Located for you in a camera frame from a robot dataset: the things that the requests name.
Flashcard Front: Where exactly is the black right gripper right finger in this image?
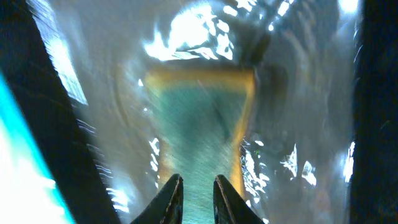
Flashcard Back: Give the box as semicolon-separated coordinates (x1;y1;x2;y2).
213;175;264;224

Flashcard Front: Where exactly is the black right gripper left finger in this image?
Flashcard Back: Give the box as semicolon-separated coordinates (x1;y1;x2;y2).
131;174;183;224

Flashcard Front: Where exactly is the green yellow sponge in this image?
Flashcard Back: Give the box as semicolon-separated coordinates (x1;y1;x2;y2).
144;68;255;223

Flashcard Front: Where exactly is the black rectangular water tray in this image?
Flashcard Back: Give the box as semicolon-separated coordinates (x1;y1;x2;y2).
1;1;397;223

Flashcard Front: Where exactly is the teal plastic tray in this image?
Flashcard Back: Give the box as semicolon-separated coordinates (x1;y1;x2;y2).
1;75;75;224

